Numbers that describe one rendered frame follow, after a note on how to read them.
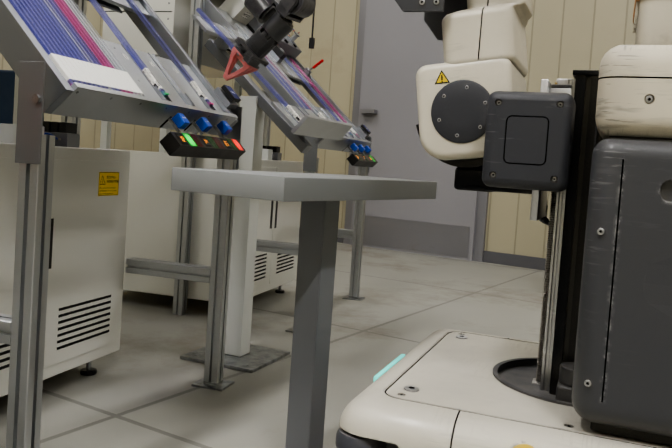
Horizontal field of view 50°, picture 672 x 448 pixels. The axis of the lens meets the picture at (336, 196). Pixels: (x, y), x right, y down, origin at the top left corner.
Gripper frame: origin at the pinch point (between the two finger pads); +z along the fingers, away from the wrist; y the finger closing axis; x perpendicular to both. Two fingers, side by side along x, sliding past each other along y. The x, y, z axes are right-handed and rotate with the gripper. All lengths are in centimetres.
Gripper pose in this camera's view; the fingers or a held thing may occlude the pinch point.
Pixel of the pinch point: (227, 76)
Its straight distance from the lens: 176.6
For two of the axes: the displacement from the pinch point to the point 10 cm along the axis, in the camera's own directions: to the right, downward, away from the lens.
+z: -7.3, 6.5, 2.0
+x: 6.3, 7.6, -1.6
